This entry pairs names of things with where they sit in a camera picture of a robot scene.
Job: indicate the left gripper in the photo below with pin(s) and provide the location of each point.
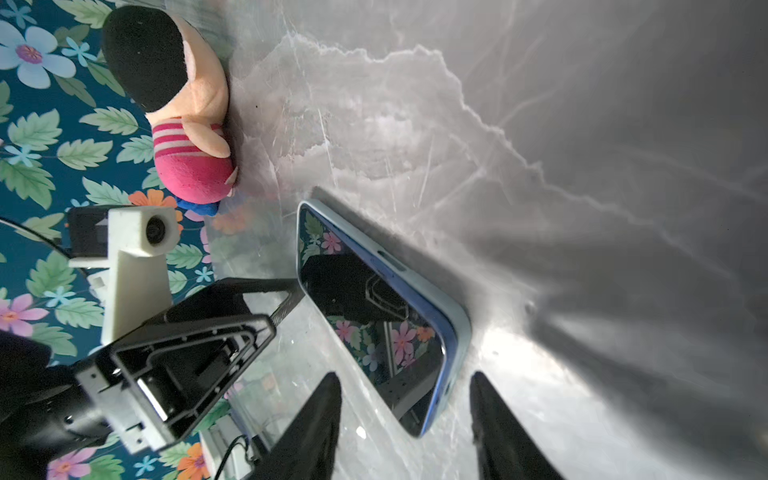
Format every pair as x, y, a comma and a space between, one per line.
152, 388

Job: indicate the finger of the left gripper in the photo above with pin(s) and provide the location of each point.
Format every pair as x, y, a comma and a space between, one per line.
235, 301

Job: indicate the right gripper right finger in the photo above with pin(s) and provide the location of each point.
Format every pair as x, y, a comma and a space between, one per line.
504, 448

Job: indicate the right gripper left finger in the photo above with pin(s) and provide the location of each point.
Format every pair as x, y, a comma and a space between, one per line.
307, 449

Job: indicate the light blue phone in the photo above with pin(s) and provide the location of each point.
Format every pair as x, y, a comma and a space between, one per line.
447, 316

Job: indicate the black phone front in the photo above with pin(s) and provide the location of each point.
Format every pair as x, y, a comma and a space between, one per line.
397, 349

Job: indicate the doll with black hair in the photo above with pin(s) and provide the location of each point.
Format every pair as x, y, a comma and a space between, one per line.
169, 70

